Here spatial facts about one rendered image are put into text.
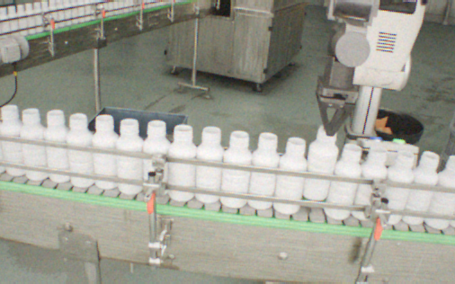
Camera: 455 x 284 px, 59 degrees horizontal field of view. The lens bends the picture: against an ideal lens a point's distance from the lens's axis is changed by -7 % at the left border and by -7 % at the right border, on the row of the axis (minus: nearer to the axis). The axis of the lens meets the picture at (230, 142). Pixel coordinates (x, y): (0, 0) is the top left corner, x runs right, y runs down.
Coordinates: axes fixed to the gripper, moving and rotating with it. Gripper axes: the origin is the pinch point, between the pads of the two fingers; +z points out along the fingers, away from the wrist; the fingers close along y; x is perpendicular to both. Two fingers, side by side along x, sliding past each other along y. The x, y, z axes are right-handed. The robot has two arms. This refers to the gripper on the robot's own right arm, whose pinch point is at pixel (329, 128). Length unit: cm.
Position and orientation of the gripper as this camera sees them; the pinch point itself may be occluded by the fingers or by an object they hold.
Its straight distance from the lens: 84.4
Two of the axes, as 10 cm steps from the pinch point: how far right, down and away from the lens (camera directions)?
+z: -0.9, 9.2, 3.8
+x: 9.9, 1.2, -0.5
